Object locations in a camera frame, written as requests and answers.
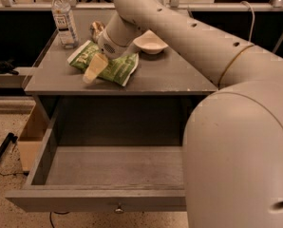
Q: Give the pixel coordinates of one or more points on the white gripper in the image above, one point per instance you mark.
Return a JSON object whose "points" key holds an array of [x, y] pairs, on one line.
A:
{"points": [[107, 47]]}

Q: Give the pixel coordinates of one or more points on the green jalapeno chip bag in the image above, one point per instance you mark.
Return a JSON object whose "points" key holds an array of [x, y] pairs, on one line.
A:
{"points": [[118, 70]]}

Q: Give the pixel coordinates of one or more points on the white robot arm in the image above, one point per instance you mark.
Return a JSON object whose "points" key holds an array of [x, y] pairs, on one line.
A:
{"points": [[233, 140]]}

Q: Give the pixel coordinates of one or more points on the open grey top drawer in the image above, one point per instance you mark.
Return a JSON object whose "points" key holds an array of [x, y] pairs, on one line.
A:
{"points": [[99, 152]]}

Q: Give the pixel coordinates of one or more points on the metal drawer knob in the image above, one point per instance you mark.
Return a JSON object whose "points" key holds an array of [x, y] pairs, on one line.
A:
{"points": [[119, 209]]}

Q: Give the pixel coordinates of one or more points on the metal can lying down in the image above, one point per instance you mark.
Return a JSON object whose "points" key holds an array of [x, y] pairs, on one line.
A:
{"points": [[96, 29]]}

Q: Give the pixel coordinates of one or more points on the clear plastic water bottle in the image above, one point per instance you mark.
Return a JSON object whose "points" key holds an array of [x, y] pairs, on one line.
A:
{"points": [[64, 21]]}

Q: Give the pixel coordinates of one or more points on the white paper bowl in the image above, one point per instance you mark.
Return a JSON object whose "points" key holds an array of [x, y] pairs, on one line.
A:
{"points": [[150, 43]]}

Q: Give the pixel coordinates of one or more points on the grey wooden cabinet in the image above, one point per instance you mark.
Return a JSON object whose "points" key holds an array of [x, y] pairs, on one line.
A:
{"points": [[60, 72]]}

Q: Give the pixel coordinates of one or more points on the cardboard box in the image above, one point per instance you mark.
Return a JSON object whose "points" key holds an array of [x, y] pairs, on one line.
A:
{"points": [[31, 137]]}

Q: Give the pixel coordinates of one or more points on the black pole on floor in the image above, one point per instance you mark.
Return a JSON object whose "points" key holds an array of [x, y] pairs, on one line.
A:
{"points": [[10, 138]]}

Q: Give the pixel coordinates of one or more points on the black object on rail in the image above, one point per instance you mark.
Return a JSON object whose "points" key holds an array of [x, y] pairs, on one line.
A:
{"points": [[8, 67]]}

